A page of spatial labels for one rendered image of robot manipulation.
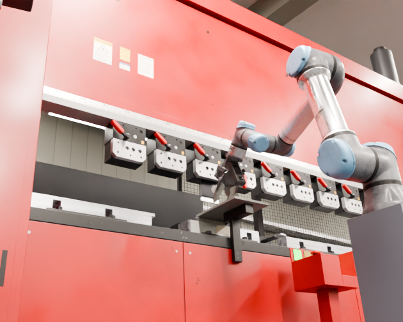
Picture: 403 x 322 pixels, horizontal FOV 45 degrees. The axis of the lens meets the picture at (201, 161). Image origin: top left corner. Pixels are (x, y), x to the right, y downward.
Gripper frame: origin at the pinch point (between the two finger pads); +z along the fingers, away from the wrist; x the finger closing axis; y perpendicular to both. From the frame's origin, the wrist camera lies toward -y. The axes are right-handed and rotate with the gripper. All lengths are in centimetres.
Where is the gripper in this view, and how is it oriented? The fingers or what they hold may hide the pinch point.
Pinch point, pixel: (221, 201)
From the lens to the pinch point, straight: 209.4
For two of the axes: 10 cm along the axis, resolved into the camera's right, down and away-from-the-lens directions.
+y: -4.7, -3.0, 8.3
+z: -3.3, 9.3, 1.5
